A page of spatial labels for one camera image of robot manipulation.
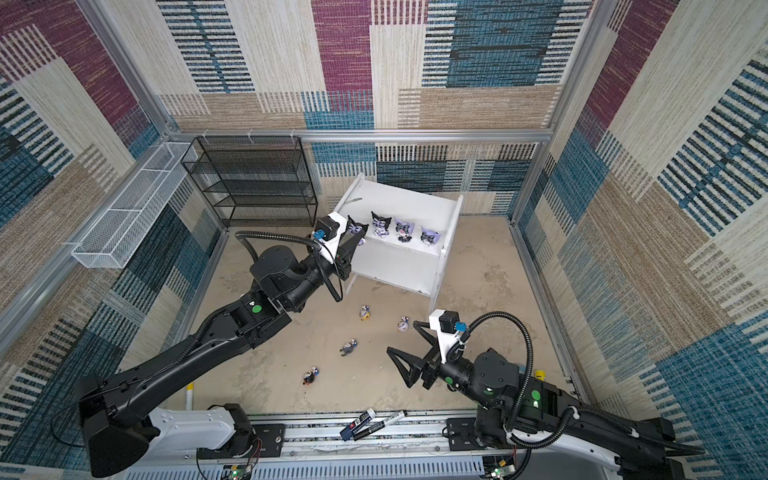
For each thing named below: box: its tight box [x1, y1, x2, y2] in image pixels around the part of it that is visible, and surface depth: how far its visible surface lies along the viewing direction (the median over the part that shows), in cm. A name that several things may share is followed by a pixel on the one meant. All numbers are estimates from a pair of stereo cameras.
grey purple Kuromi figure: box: [339, 338, 358, 357], surface depth 89 cm
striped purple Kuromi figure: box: [371, 211, 392, 237], surface depth 70 cm
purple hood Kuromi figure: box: [420, 226, 442, 247], surface depth 69 cm
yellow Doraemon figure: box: [359, 304, 371, 321], surface depth 96 cm
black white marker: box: [353, 409, 408, 441], surface depth 77 cm
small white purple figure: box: [397, 316, 409, 333], surface depth 93 cm
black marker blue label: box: [339, 408, 376, 442], surface depth 76 cm
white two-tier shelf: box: [336, 173, 464, 311], surface depth 77 cm
